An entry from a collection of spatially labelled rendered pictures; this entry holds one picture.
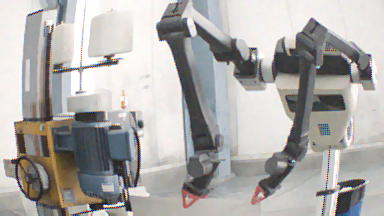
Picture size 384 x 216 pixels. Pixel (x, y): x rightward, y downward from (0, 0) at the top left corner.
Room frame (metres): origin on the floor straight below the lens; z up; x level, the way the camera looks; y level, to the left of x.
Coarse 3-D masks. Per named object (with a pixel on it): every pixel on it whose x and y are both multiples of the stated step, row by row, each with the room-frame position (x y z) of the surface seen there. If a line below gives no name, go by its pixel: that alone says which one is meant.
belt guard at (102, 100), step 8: (72, 96) 2.72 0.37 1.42; (80, 96) 2.70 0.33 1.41; (88, 96) 2.70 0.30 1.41; (96, 96) 2.71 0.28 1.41; (104, 96) 2.73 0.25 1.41; (112, 96) 2.77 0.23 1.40; (72, 104) 2.72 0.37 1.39; (80, 104) 2.70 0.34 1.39; (88, 104) 2.70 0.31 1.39; (96, 104) 2.71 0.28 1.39; (104, 104) 2.73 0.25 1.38; (112, 104) 2.76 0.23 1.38; (72, 112) 2.72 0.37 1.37
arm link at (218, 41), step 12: (168, 12) 2.87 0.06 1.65; (180, 12) 2.85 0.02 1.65; (192, 12) 2.92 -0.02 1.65; (168, 24) 2.84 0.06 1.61; (180, 24) 2.82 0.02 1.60; (204, 24) 2.99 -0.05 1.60; (204, 36) 3.03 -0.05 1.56; (216, 36) 3.06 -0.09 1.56; (228, 36) 3.13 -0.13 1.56; (216, 48) 3.12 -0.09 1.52; (228, 48) 3.11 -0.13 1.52; (240, 48) 3.14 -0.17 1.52; (216, 60) 3.19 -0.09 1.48
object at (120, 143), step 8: (112, 136) 2.74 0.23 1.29; (120, 136) 2.73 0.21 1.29; (128, 136) 2.73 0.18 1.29; (112, 144) 2.74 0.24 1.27; (120, 144) 2.73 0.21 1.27; (128, 144) 2.73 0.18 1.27; (112, 152) 2.74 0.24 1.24; (120, 152) 2.73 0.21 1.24; (128, 152) 2.73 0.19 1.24; (120, 160) 2.75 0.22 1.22; (128, 160) 2.74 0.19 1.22
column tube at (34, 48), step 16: (32, 16) 2.80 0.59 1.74; (48, 16) 2.81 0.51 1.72; (32, 32) 2.79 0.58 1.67; (32, 48) 2.79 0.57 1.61; (32, 64) 2.78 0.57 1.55; (32, 80) 2.78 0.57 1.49; (32, 96) 2.78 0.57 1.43; (32, 112) 2.79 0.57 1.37; (32, 144) 2.80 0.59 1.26; (48, 208) 2.78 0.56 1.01
